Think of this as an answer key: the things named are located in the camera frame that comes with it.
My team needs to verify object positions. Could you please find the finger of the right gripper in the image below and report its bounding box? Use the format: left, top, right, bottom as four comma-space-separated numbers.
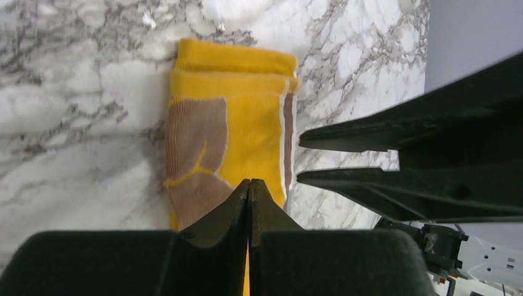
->
299, 54, 522, 167
297, 161, 522, 223

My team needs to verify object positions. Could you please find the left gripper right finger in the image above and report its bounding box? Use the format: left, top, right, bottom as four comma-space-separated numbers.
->
249, 179, 435, 295

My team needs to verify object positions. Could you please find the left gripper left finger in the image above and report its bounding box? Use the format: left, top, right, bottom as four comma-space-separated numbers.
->
1, 180, 250, 295

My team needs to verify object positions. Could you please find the yellow towel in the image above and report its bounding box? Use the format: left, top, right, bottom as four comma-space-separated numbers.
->
163, 38, 300, 231

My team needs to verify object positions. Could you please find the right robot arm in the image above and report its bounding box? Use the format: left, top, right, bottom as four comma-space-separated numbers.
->
297, 53, 522, 287

